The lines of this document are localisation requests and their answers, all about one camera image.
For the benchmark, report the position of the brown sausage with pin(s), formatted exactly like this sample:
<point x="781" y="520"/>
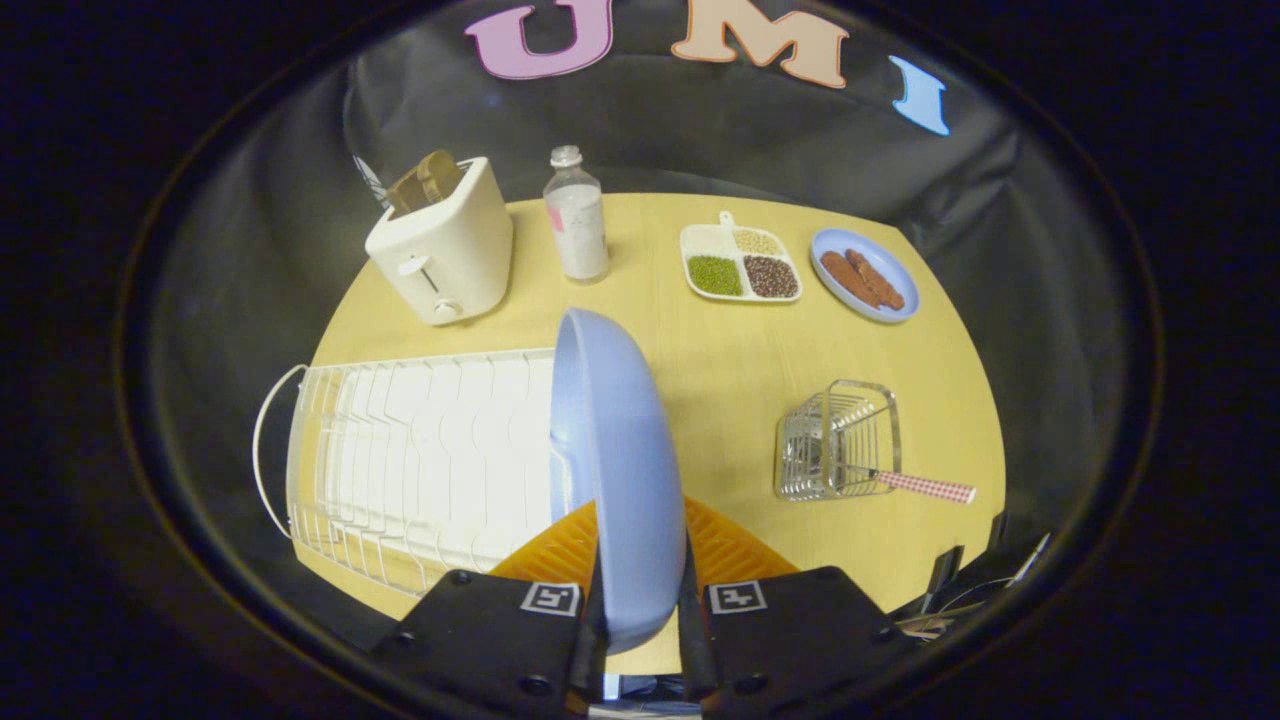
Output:
<point x="878" y="280"/>
<point x="848" y="277"/>

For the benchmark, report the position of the brown toast slice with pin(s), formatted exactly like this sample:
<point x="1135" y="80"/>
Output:
<point x="425" y="180"/>

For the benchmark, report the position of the light blue plate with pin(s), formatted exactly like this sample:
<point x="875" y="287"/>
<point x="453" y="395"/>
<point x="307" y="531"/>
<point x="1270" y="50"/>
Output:
<point x="620" y="470"/>

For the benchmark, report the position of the cream white toaster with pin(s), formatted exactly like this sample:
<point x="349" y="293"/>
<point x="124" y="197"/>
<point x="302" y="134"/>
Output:
<point x="445" y="255"/>

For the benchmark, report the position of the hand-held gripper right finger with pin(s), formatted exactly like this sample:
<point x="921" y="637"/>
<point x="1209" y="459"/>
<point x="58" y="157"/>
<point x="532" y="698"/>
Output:
<point x="790" y="630"/>

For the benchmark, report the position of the white divided dish with beans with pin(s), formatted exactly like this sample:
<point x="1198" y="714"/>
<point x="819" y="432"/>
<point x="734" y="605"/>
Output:
<point x="740" y="262"/>

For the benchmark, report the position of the clear bottle with white powder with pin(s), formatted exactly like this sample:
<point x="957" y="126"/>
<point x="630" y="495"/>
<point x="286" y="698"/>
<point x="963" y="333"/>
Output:
<point x="577" y="220"/>

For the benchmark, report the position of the small blue plate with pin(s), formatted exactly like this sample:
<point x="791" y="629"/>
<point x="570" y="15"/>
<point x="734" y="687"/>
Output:
<point x="865" y="275"/>

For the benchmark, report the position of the black backdrop cloth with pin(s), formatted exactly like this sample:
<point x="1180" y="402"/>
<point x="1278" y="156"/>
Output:
<point x="700" y="130"/>

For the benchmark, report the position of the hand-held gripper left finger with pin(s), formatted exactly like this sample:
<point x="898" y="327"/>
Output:
<point x="480" y="630"/>

